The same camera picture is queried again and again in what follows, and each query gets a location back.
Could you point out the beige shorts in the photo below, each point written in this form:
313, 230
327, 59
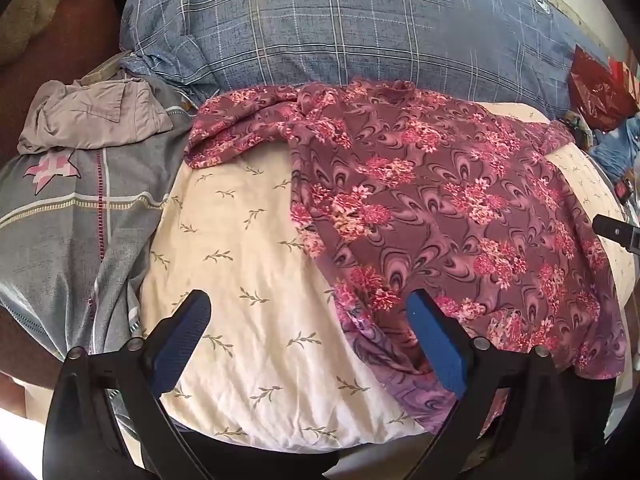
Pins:
95, 115

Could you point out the cream leaf-print blanket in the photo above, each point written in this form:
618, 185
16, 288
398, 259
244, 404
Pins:
240, 270

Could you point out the olive green towel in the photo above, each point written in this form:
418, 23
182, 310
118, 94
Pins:
30, 15

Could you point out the maroon floral garment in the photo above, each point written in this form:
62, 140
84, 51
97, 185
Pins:
425, 200

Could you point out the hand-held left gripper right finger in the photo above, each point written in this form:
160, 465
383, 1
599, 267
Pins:
435, 345

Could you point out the blue denim garment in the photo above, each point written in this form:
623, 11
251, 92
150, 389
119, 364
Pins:
617, 147

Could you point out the brown sofa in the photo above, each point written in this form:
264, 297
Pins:
85, 25

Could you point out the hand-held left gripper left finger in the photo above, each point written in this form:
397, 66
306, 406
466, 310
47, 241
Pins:
182, 342

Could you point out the red plastic bag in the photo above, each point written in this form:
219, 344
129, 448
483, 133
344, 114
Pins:
595, 85

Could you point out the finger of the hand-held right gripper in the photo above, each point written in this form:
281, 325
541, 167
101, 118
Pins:
615, 230

